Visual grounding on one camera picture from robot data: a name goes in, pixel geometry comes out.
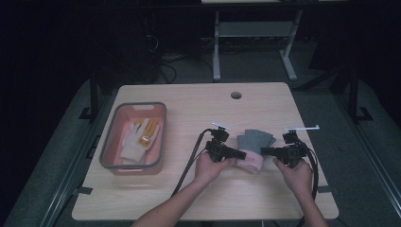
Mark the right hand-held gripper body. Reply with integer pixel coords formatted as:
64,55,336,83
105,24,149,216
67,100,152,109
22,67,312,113
277,125,321,168

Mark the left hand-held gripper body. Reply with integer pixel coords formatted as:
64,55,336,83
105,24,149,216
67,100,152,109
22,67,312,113
204,122,232,164

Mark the grey glove with pink cuff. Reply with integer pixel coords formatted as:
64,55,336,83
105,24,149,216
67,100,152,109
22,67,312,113
234,129,277,175

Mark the white fluffy glove with bear patch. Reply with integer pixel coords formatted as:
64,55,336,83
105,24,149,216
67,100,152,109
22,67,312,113
120,117,162,166

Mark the pink basket with grey rim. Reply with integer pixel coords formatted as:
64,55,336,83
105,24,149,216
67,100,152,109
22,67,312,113
98,101,167,177

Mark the person's left hand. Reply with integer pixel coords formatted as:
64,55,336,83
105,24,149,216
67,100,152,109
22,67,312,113
194,152,236,187

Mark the person's right hand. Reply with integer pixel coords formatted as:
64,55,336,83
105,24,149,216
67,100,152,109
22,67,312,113
271,157,314,199

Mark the black metal stand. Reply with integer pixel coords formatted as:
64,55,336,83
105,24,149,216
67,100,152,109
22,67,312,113
78,74,101,121
347,67,374,123

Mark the black cable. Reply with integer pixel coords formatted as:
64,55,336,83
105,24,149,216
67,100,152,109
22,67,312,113
296,141,320,227
170,128,215,199

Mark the tangle of floor cables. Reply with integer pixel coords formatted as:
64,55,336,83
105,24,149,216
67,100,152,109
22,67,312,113
145,34,216,83

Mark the grey metal desk frame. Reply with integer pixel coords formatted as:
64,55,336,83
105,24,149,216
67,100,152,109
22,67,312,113
212,9,305,82

